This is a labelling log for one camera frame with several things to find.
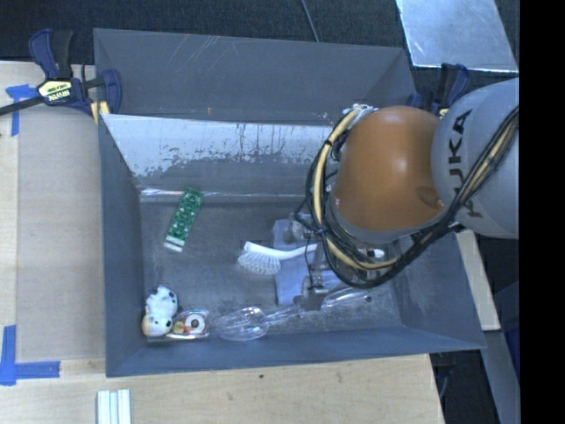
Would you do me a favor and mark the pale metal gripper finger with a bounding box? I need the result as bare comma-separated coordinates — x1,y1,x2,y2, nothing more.
292,275,326,312
282,212,310,246

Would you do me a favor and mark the pale blue rectangular pad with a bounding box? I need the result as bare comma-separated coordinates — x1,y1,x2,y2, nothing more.
272,218,342,307

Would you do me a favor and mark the small clear plastic piece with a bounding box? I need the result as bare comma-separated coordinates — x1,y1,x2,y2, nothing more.
320,286,373,313

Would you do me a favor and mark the white dish brush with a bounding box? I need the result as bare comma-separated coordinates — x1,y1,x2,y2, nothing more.
237,240,320,276

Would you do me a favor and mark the clear plastic spoon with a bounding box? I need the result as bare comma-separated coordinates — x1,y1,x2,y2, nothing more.
214,304,311,343

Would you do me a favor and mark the green circuit board strip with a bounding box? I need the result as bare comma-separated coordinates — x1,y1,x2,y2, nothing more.
163,185,205,254

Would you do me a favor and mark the clear packet with round pieces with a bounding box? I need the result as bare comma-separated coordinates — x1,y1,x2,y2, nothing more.
166,308,211,340

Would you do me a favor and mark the white spotted toy animal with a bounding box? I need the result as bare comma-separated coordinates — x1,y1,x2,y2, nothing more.
140,284,179,338

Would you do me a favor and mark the grey metal bin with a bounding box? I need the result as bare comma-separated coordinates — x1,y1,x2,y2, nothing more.
91,27,488,379

